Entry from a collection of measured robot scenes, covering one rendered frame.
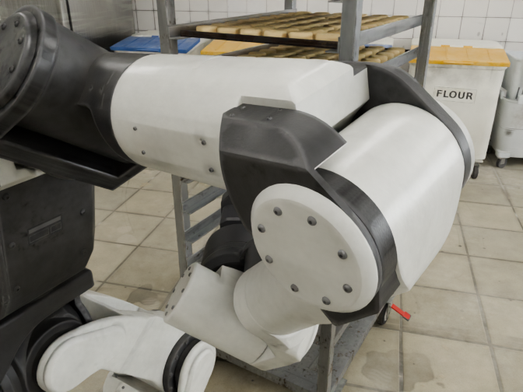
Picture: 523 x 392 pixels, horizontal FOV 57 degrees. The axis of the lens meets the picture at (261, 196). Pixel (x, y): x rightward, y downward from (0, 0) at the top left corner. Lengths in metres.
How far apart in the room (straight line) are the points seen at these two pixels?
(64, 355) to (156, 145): 0.45
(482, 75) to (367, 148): 2.83
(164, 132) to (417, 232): 0.17
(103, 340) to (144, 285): 1.31
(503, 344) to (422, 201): 1.69
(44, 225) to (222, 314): 0.24
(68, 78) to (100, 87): 0.03
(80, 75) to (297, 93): 0.21
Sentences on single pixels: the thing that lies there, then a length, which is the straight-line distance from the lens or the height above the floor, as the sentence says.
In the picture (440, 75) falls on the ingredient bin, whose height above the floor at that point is 0.63.
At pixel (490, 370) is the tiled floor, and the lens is 1.82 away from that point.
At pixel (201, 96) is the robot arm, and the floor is 1.11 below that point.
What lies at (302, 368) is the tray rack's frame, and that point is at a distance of 1.47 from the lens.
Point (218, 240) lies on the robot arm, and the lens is 0.56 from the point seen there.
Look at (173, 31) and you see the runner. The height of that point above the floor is 1.05.
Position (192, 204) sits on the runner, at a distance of 1.34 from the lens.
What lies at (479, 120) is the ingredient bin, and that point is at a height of 0.38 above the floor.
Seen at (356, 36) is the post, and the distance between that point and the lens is 0.96.
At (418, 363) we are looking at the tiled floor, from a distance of 1.76.
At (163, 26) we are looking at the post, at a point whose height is 1.06.
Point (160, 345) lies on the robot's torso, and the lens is 0.96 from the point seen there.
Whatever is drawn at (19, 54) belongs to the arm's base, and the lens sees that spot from 0.41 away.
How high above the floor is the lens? 1.18
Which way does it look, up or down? 25 degrees down
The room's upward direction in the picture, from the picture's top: straight up
